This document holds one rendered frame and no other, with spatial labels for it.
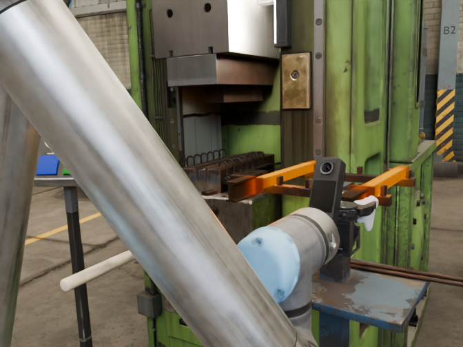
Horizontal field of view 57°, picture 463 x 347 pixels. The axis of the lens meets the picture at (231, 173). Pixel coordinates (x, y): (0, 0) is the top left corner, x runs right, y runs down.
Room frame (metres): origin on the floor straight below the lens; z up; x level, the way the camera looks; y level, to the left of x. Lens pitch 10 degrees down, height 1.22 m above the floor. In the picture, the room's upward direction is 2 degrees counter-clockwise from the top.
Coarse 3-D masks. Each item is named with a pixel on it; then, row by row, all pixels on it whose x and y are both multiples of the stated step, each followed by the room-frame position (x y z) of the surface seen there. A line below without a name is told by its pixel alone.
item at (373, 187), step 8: (400, 168) 1.04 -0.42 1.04; (408, 168) 1.05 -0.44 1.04; (384, 176) 0.94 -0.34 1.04; (392, 176) 0.94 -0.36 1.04; (400, 176) 0.99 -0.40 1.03; (368, 184) 0.86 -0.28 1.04; (376, 184) 0.86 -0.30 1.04; (384, 184) 0.89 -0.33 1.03; (392, 184) 0.94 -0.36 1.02; (344, 192) 0.78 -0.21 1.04; (352, 192) 0.77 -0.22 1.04; (360, 192) 0.77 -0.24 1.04; (368, 192) 0.80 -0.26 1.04; (376, 192) 0.85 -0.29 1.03; (344, 200) 0.74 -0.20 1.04; (352, 200) 0.73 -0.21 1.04
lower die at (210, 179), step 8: (248, 152) 1.76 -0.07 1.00; (216, 160) 1.55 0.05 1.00; (248, 160) 1.58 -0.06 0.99; (256, 160) 1.61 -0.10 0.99; (272, 160) 1.73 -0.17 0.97; (184, 168) 1.46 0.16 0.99; (192, 168) 1.46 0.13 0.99; (208, 168) 1.41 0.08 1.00; (216, 168) 1.43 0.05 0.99; (224, 168) 1.42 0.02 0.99; (232, 168) 1.45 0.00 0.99; (248, 168) 1.55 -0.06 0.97; (272, 168) 1.73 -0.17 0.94; (192, 176) 1.44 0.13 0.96; (200, 176) 1.43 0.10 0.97; (208, 176) 1.41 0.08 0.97; (216, 176) 1.39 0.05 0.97; (224, 176) 1.41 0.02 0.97; (200, 184) 1.43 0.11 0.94; (208, 184) 1.41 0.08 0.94; (216, 184) 1.39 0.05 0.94
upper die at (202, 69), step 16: (176, 64) 1.47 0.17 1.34; (192, 64) 1.43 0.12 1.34; (208, 64) 1.40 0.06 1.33; (224, 64) 1.43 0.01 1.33; (240, 64) 1.52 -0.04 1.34; (256, 64) 1.62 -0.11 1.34; (272, 64) 1.74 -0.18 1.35; (176, 80) 1.47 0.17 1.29; (192, 80) 1.44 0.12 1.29; (208, 80) 1.40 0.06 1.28; (224, 80) 1.42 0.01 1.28; (240, 80) 1.52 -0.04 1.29; (256, 80) 1.62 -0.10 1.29; (272, 80) 1.74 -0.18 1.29
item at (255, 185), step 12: (288, 168) 1.09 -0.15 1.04; (300, 168) 1.10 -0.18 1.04; (312, 168) 1.15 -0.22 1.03; (228, 180) 0.89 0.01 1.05; (240, 180) 0.89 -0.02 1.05; (252, 180) 0.93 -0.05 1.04; (264, 180) 0.96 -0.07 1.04; (228, 192) 0.88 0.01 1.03; (240, 192) 0.90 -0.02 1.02; (252, 192) 0.93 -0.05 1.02
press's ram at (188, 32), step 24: (168, 0) 1.48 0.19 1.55; (192, 0) 1.43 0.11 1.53; (216, 0) 1.38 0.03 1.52; (240, 0) 1.43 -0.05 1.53; (264, 0) 1.51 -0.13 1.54; (168, 24) 1.48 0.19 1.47; (192, 24) 1.43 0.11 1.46; (216, 24) 1.38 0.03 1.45; (240, 24) 1.43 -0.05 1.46; (264, 24) 1.57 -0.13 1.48; (168, 48) 1.48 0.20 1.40; (192, 48) 1.43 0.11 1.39; (216, 48) 1.38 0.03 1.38; (240, 48) 1.42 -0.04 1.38; (264, 48) 1.57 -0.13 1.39
